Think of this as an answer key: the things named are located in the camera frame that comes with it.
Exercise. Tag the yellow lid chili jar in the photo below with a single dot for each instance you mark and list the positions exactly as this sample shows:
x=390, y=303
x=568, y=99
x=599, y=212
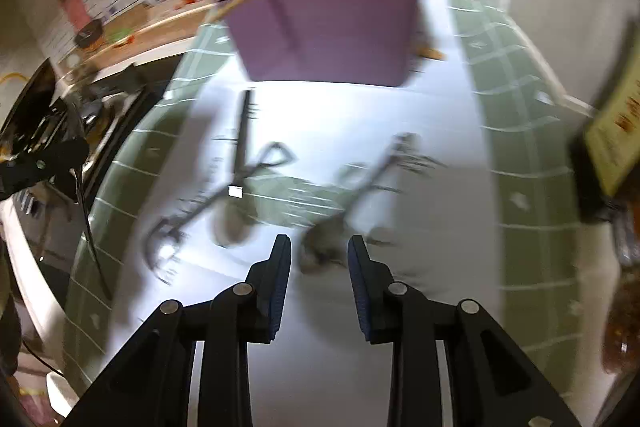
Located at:
x=625, y=322

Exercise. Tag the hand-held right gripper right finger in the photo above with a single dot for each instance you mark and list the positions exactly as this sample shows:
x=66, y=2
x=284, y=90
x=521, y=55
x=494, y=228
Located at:
x=359, y=287

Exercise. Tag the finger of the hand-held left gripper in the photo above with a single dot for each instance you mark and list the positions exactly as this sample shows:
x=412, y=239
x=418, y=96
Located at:
x=50, y=162

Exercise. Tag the purple utensil holder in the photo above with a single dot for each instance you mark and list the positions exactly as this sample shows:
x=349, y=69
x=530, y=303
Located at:
x=325, y=37

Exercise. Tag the shiny black object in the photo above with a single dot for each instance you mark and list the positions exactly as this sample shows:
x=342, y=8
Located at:
x=30, y=107

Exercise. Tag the dark soy sauce bottle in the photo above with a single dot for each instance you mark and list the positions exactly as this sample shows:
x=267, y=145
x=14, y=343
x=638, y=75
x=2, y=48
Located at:
x=615, y=137

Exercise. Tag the white printed table mat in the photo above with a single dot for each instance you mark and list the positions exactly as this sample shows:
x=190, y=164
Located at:
x=320, y=117

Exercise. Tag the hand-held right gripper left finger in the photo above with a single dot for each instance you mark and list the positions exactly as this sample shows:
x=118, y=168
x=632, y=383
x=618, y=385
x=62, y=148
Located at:
x=280, y=287

